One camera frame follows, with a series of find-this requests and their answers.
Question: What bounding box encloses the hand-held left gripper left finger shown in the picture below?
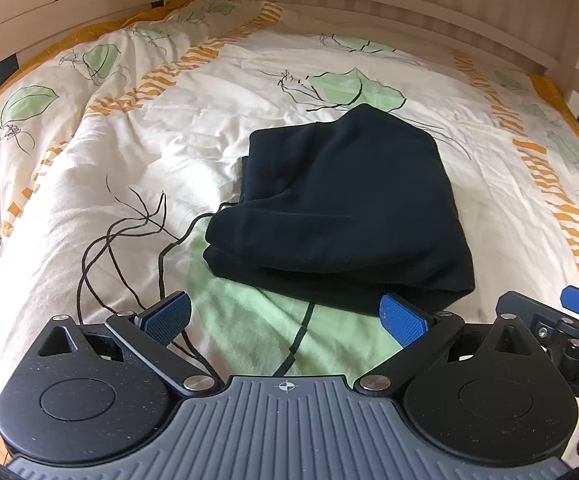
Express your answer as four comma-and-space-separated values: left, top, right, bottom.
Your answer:
36, 290, 225, 396

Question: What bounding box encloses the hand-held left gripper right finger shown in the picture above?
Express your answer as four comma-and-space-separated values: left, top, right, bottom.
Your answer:
353, 291, 541, 396

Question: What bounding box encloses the yellow bed sheet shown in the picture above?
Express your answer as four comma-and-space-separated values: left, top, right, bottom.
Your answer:
0, 0, 579, 137

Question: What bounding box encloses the black hooded zip jacket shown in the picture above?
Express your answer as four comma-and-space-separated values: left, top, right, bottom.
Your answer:
203, 103, 477, 318

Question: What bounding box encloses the white leaf print duvet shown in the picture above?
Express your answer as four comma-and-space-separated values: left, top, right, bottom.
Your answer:
0, 0, 579, 363

